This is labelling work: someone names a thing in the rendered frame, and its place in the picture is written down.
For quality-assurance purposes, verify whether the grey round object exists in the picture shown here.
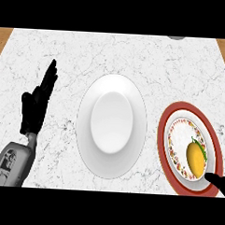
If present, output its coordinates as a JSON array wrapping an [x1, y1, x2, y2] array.
[[166, 35, 188, 42]]

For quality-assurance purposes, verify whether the plain white plate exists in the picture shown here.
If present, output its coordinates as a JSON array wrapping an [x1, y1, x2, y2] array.
[[73, 72, 151, 182]]

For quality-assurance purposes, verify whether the red-rimmed floral plate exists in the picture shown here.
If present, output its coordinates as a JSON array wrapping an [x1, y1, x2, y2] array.
[[153, 99, 225, 199]]

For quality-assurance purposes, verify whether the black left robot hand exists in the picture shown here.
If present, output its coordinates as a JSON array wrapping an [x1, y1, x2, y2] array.
[[19, 56, 60, 137]]

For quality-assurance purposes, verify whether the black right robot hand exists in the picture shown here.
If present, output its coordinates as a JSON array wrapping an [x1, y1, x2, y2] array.
[[203, 172, 225, 199]]

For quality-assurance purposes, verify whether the yellow lemon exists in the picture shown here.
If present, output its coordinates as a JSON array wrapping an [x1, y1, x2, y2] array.
[[184, 136, 209, 180]]

